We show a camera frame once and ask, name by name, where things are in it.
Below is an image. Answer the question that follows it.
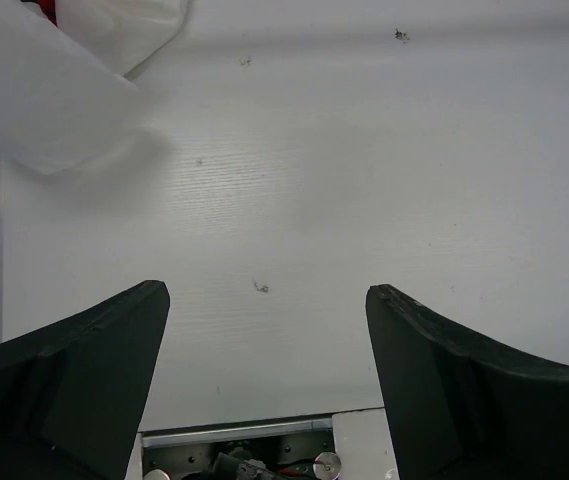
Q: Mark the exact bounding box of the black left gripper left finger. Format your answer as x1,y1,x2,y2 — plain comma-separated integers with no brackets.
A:
0,280,170,479

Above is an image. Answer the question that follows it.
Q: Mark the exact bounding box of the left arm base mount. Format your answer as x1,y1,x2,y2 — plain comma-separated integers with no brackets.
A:
138,416,342,479

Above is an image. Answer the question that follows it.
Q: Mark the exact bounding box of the white shirt with red print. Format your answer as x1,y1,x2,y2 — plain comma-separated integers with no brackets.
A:
0,1,190,174

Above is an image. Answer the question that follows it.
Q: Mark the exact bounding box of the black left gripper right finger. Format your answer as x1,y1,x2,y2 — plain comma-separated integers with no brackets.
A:
366,285,569,479

